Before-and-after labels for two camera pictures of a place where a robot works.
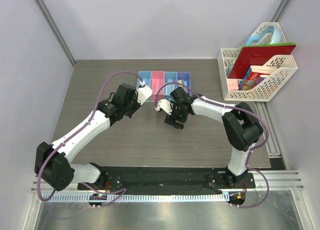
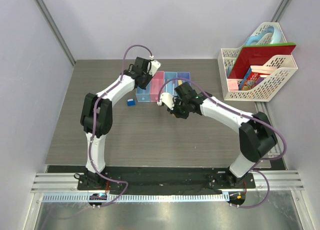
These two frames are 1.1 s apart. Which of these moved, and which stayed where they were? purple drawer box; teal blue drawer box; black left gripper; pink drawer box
Moved: black left gripper
Stayed: purple drawer box; teal blue drawer box; pink drawer box
